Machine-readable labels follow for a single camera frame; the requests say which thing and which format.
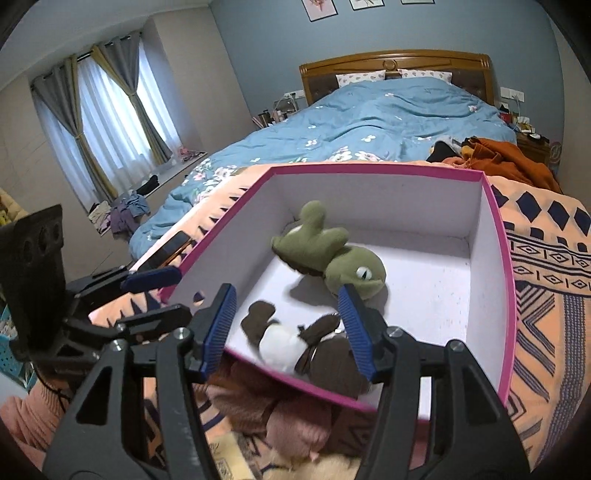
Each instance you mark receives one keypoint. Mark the orange-brown garment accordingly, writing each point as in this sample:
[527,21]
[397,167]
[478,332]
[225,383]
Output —
[508,157]

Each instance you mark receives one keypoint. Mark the pink cardboard box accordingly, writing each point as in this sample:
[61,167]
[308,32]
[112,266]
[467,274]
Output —
[415,258]

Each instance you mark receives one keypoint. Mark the grey curtain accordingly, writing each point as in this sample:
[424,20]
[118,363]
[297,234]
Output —
[60,115]
[134,83]

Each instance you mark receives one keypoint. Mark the white wall socket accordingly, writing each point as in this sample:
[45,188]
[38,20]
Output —
[293,94]
[513,93]

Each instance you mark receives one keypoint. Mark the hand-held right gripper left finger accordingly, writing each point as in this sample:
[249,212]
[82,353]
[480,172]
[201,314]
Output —
[221,327]

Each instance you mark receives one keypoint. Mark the orange patterned blanket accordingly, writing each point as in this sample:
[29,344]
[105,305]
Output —
[545,277]

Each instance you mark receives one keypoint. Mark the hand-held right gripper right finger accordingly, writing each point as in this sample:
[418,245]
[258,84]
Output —
[355,334]

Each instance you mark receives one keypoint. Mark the brown and white plush toy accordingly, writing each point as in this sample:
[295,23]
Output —
[277,344]

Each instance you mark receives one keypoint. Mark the pink knit garment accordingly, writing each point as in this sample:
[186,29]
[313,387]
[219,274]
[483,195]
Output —
[286,420]

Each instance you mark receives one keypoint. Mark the white sheer curtain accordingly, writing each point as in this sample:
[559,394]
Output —
[106,120]

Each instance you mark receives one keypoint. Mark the cream fluffy cloth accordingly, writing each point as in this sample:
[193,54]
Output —
[323,468]

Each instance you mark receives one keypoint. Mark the blue floral duvet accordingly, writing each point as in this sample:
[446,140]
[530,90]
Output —
[369,115]

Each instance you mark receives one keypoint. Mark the pile of clothes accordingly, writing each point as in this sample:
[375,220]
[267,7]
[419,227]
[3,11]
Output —
[122,212]

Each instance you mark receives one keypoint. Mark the green turtle plush toy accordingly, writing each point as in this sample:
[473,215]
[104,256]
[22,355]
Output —
[318,240]

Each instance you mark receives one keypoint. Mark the black smartphone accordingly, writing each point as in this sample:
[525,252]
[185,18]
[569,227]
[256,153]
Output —
[168,247]

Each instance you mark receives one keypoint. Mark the blue plastic basket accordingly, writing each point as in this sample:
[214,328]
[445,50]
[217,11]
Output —
[9,364]

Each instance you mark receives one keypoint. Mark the black cloth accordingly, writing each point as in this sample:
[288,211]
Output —
[441,150]

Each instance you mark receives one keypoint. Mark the curtain rod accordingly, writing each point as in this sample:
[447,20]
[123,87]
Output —
[87,53]

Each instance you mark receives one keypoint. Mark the wooden headboard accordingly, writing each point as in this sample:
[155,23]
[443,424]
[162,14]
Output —
[351,69]

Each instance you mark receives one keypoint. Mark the person's left forearm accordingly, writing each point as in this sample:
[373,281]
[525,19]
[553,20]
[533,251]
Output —
[27,415]

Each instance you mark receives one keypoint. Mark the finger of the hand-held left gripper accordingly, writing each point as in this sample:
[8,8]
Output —
[152,279]
[157,318]

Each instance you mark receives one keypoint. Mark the white dotted pillow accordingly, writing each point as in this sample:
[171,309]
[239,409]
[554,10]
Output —
[360,78]
[425,75]

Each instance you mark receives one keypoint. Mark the cluttered wooden bedside table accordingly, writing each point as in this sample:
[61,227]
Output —
[531,138]

